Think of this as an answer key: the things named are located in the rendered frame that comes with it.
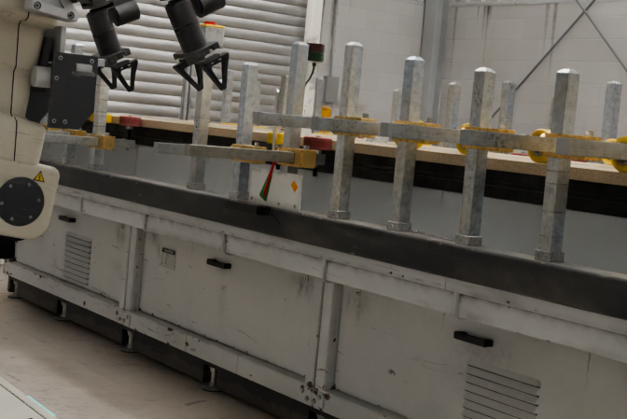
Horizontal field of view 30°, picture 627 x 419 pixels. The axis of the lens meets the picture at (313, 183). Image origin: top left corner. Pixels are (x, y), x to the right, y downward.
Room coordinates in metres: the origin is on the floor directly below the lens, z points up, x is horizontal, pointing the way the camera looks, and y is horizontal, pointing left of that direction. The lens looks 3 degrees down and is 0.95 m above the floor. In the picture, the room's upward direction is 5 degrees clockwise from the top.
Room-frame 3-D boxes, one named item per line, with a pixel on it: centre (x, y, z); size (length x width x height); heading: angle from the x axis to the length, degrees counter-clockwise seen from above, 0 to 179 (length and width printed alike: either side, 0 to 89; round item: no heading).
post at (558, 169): (2.47, -0.51, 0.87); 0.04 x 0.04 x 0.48; 36
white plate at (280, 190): (3.29, 0.11, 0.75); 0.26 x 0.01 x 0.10; 36
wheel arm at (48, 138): (4.21, 0.86, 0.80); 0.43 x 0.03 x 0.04; 126
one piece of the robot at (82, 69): (2.59, 0.60, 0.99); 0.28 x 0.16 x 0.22; 33
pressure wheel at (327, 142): (3.29, 0.00, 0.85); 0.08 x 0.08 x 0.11
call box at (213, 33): (3.70, 0.37, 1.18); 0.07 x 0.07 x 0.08; 36
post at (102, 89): (4.30, 0.80, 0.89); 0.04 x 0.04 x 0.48; 36
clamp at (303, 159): (3.27, 0.06, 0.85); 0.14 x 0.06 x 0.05; 36
